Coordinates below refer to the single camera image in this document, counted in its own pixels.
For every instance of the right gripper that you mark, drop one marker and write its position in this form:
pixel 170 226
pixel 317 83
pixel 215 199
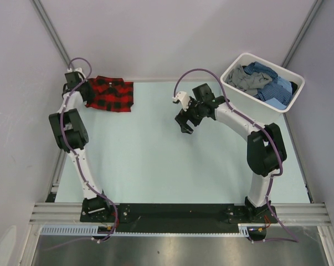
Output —
pixel 184 116

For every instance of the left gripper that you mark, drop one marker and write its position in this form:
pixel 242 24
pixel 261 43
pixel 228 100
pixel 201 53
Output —
pixel 91 94

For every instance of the red black plaid shirt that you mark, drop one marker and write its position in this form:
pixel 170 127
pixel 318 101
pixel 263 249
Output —
pixel 111 94

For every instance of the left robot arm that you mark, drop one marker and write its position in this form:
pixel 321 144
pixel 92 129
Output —
pixel 71 136

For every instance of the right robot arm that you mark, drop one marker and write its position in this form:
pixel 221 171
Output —
pixel 265 149

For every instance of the grey shirt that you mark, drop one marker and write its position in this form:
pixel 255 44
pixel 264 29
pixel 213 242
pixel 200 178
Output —
pixel 248 83

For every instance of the white plastic bin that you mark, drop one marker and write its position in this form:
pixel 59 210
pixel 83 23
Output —
pixel 251 106

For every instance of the light blue shirt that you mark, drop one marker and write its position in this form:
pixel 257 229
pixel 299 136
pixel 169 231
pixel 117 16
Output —
pixel 277 94

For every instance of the blue checked shirt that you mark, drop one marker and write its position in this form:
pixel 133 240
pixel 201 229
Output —
pixel 261 68

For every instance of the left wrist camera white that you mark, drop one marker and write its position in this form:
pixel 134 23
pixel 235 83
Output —
pixel 70 70

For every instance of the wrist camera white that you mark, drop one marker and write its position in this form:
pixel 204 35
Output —
pixel 182 98
pixel 70 70

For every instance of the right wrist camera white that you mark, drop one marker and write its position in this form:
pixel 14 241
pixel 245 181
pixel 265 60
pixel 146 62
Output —
pixel 182 98

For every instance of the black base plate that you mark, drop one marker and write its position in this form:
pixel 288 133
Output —
pixel 188 218

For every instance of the white cable duct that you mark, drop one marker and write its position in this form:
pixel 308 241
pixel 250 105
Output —
pixel 101 231

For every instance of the aluminium frame rail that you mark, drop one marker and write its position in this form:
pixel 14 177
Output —
pixel 292 214

